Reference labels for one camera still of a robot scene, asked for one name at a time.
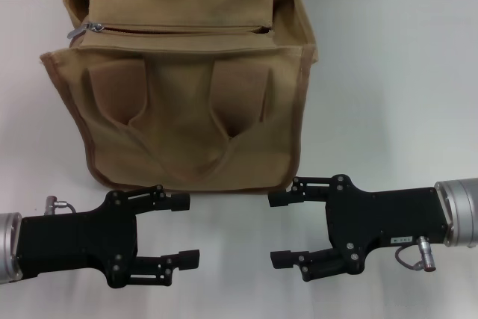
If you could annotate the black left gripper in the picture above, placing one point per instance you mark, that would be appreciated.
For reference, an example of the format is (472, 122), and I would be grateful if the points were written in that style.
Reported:
(74, 237)

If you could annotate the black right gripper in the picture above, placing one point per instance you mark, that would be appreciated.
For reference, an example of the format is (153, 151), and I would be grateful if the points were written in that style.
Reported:
(381, 218)

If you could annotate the khaki canvas food bag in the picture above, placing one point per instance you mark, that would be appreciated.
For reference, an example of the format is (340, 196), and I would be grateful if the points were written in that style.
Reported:
(186, 128)

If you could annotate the silver metal zipper pull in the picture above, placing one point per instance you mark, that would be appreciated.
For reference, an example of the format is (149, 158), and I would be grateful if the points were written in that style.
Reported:
(80, 30)

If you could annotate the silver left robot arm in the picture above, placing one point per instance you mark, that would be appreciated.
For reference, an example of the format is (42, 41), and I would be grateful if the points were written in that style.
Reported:
(7, 248)

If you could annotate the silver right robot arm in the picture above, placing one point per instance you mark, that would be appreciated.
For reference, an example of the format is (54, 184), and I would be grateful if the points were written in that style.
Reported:
(463, 210)

